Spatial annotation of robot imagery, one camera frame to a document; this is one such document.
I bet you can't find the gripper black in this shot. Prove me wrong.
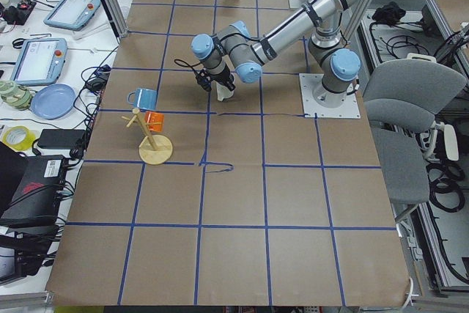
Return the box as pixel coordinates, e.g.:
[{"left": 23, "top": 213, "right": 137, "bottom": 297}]
[{"left": 213, "top": 70, "right": 235, "bottom": 91}]

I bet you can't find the white grey-lined mug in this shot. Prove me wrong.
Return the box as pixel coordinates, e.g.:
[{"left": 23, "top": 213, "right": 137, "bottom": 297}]
[{"left": 215, "top": 82, "right": 234, "bottom": 102}]

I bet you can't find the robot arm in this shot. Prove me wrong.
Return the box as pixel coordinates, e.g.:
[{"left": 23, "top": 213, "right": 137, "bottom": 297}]
[{"left": 191, "top": 0, "right": 357, "bottom": 92}]

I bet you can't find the orange cup on tree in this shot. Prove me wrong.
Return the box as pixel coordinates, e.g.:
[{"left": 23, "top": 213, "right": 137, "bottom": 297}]
[{"left": 144, "top": 111, "right": 164, "bottom": 133}]

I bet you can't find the blue mug on tree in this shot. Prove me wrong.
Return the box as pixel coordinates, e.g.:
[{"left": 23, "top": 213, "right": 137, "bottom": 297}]
[{"left": 127, "top": 88, "right": 158, "bottom": 111}]

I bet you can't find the wooden mug tree stand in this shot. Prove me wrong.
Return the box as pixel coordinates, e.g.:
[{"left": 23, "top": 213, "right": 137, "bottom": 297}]
[{"left": 122, "top": 108, "right": 173, "bottom": 165}]

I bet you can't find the grey office chair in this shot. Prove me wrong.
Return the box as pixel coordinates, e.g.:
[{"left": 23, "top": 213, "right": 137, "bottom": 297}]
[{"left": 363, "top": 59, "right": 467, "bottom": 222}]

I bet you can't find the upper teach pendant tablet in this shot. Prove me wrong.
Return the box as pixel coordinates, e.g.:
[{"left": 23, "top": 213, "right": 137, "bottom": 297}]
[{"left": 43, "top": 0, "right": 101, "bottom": 31}]

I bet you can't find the teach pendant tablet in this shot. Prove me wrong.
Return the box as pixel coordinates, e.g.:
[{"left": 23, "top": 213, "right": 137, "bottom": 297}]
[
  {"left": 10, "top": 38, "right": 67, "bottom": 86},
  {"left": 43, "top": 0, "right": 101, "bottom": 31}
]

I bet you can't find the blue plate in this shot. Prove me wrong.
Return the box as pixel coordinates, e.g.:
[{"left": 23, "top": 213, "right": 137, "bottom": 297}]
[{"left": 30, "top": 84, "right": 76, "bottom": 119}]

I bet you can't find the black power adapter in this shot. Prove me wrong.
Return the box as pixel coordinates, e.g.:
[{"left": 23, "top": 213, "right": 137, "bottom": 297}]
[{"left": 37, "top": 129, "right": 85, "bottom": 150}]

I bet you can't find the lower teach pendant tablet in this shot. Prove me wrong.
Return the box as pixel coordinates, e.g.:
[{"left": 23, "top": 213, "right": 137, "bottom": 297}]
[{"left": 10, "top": 38, "right": 67, "bottom": 86}]

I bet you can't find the green tape rolls stack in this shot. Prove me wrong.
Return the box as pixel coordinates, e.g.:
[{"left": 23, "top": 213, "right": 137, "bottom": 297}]
[{"left": 1, "top": 81, "right": 34, "bottom": 110}]

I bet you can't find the yellow tape roll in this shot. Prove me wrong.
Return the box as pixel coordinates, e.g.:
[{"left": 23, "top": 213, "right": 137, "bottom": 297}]
[{"left": 2, "top": 126, "right": 37, "bottom": 152}]

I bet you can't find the black computer box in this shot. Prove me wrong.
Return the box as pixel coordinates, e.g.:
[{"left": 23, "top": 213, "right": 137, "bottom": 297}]
[{"left": 1, "top": 144, "right": 67, "bottom": 229}]

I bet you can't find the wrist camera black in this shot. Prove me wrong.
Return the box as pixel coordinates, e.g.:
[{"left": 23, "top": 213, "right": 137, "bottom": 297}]
[{"left": 196, "top": 69, "right": 212, "bottom": 92}]

